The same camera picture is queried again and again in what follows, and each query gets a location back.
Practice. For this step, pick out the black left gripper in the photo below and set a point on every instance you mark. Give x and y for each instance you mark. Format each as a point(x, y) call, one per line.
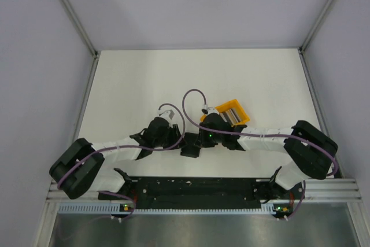
point(174, 132)

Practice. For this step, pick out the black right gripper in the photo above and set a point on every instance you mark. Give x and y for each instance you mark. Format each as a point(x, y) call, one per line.
point(202, 140)

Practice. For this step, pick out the black leather card holder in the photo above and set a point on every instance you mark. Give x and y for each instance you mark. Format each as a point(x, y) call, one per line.
point(190, 147)

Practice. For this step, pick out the yellow plastic bin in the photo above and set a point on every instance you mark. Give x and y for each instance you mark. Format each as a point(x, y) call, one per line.
point(237, 108)

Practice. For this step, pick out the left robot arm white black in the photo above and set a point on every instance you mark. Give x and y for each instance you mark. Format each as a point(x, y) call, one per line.
point(86, 166)

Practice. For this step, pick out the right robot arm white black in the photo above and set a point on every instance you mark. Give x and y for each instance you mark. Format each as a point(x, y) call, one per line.
point(312, 153)

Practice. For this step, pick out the stack of cards in bin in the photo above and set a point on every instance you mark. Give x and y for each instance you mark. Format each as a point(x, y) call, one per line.
point(230, 117)

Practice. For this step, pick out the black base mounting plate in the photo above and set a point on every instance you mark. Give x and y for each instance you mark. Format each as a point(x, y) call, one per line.
point(204, 193)

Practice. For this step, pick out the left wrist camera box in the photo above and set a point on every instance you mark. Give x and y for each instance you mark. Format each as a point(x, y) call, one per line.
point(166, 114)

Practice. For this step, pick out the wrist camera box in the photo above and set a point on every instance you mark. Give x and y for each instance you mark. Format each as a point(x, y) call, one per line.
point(209, 110)
point(166, 114)

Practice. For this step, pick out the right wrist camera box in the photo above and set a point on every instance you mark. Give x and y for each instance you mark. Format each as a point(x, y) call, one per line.
point(209, 110)

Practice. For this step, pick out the grey slotted cable duct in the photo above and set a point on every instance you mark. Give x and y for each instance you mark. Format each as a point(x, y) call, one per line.
point(122, 209)

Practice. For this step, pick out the aluminium frame rail front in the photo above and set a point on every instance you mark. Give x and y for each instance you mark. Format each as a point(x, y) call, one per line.
point(317, 191)

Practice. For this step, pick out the aluminium frame post left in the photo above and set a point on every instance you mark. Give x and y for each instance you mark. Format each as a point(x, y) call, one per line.
point(77, 24)

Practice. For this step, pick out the aluminium frame post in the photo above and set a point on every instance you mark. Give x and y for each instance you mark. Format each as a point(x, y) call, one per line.
point(320, 19)
point(77, 24)

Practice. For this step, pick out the aluminium frame post right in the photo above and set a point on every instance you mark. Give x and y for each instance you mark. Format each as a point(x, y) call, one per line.
point(320, 19)

